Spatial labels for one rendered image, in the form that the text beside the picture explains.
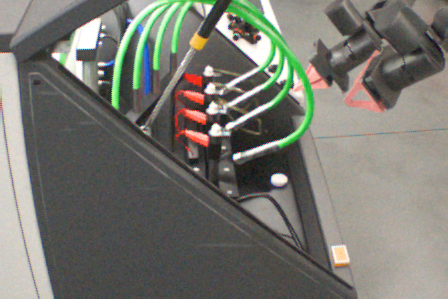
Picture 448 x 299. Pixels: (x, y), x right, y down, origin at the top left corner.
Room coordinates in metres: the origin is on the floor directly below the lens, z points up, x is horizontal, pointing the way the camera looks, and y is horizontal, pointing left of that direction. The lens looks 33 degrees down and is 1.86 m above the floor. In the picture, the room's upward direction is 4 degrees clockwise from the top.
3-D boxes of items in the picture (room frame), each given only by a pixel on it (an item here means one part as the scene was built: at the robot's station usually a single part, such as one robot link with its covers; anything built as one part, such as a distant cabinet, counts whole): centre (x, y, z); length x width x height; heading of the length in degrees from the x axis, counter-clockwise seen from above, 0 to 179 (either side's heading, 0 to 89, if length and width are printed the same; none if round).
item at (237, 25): (1.89, -0.04, 1.01); 0.23 x 0.11 x 0.06; 7
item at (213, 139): (1.14, 0.01, 1.00); 0.05 x 0.03 x 0.21; 97
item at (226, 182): (1.26, 0.03, 0.91); 0.34 x 0.10 x 0.15; 7
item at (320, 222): (1.17, -0.22, 0.87); 0.62 x 0.04 x 0.16; 7
